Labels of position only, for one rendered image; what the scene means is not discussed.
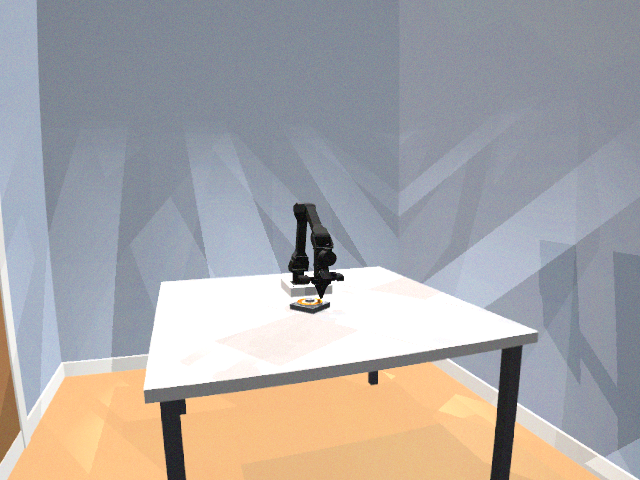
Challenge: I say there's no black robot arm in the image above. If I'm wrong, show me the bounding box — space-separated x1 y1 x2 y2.
288 202 337 285

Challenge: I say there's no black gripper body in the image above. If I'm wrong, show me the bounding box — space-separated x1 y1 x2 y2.
297 262 344 285

